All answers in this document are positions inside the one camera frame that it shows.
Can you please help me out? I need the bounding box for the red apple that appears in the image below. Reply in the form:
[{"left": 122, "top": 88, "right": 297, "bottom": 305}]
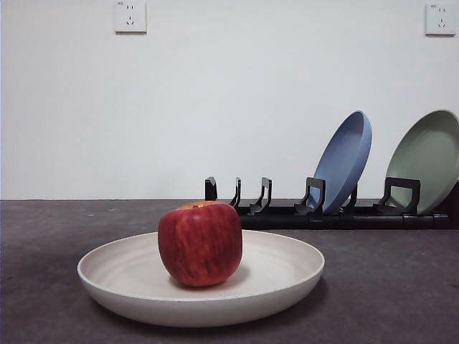
[{"left": 158, "top": 201, "right": 243, "bottom": 288}]

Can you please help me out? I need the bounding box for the pale yellow plate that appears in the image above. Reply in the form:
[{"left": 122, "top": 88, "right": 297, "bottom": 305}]
[{"left": 76, "top": 229, "right": 326, "bottom": 328}]

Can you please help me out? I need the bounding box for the black plate rack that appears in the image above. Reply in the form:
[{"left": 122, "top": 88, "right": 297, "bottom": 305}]
[{"left": 204, "top": 176, "right": 450, "bottom": 231}]

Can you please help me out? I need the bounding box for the blue plate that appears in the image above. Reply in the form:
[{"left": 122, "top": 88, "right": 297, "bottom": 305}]
[{"left": 308, "top": 110, "right": 373, "bottom": 216}]

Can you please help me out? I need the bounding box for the green plate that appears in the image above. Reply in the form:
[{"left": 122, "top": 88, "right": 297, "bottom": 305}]
[{"left": 385, "top": 109, "right": 459, "bottom": 216}]

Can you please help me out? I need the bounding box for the white wall socket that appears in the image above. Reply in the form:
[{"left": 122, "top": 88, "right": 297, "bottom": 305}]
[
  {"left": 425, "top": 3, "right": 451, "bottom": 37},
  {"left": 114, "top": 0, "right": 148, "bottom": 35}
]

